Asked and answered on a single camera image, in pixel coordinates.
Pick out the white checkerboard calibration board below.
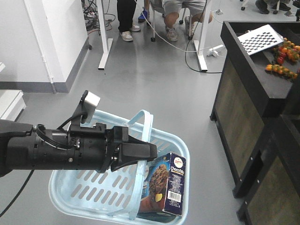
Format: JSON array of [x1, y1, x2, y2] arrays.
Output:
[[238, 24, 284, 55]]

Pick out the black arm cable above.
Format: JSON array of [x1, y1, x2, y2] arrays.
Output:
[[0, 170, 35, 218]]

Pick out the wooden black-framed display stand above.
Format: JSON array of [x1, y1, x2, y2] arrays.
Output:
[[210, 21, 300, 198]]

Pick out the blue chocolate cookie box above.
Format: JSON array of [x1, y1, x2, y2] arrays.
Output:
[[138, 152, 186, 216]]

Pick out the light blue plastic basket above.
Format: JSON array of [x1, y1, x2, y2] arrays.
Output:
[[49, 110, 190, 225]]

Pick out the standing person black trousers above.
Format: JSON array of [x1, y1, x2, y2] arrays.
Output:
[[117, 0, 141, 42]]

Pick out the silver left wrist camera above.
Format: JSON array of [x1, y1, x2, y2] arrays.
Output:
[[80, 90, 101, 124]]

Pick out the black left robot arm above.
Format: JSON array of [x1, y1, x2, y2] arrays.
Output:
[[0, 120, 158, 176]]

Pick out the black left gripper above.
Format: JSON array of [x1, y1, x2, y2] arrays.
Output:
[[68, 123, 158, 173]]

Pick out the white desk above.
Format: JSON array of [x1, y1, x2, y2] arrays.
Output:
[[97, 0, 213, 72]]

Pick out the seated person grey shorts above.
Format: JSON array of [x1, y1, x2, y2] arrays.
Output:
[[161, 0, 214, 42]]

